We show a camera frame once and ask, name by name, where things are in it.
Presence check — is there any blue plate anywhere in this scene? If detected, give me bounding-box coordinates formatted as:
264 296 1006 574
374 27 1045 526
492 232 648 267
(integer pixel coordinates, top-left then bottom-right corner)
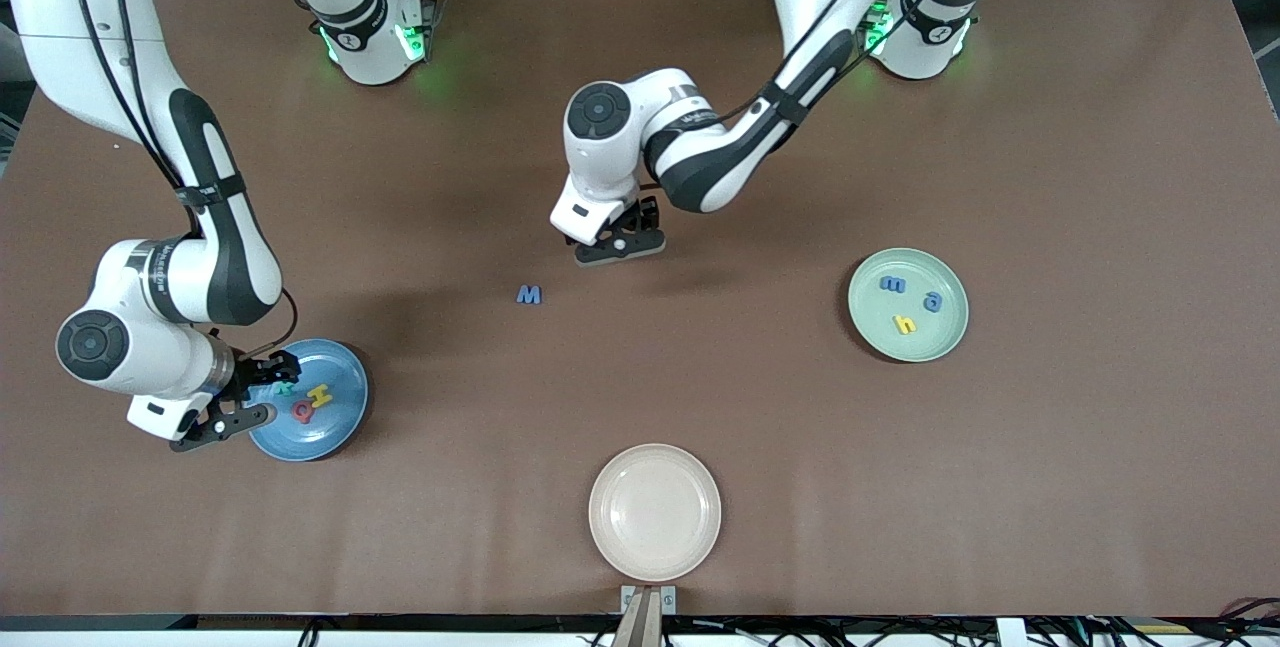
247 338 370 463

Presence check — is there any brown table cover mat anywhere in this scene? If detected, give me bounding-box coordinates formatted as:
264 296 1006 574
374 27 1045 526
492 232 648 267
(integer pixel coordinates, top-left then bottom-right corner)
0 0 1280 618

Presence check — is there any beige plate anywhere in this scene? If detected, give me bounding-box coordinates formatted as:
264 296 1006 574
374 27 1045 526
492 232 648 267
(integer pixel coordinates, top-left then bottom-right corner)
588 443 723 584

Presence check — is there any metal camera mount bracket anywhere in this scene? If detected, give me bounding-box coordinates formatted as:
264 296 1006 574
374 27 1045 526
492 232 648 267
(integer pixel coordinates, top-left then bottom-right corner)
620 584 678 647

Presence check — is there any grey base connector box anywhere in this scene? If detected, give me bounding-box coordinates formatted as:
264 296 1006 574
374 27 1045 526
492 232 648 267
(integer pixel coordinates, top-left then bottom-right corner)
858 2 893 53
400 0 438 61

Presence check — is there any green plate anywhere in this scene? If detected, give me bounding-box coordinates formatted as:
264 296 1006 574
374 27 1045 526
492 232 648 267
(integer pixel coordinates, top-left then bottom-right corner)
847 247 971 364

